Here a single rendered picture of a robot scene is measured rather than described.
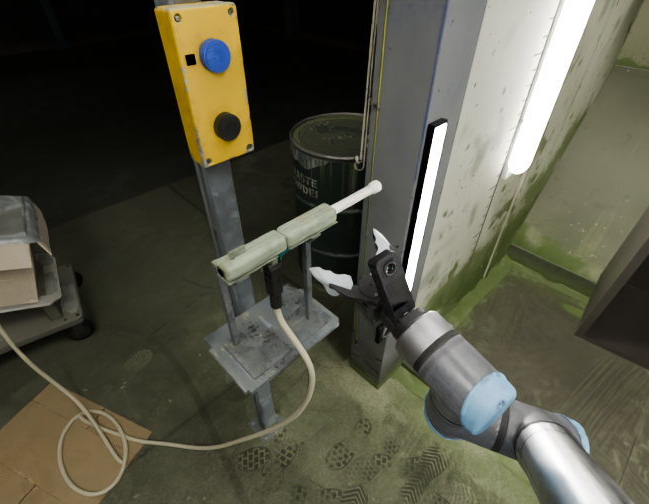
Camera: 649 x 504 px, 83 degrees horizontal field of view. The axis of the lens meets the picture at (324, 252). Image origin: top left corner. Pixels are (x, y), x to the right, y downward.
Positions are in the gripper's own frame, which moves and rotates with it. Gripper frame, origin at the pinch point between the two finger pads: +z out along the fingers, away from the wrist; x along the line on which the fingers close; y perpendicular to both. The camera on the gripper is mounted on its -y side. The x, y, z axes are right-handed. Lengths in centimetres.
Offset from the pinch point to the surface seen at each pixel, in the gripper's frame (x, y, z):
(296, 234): -3.2, 6.3, 12.7
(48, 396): -113, 110, 87
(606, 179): 184, 97, 10
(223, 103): -5.5, -19.4, 27.1
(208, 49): -5.3, -29.1, 26.2
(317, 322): -4.8, 40.2, 8.5
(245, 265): -16.3, 3.9, 10.4
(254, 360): -24.7, 36.1, 7.6
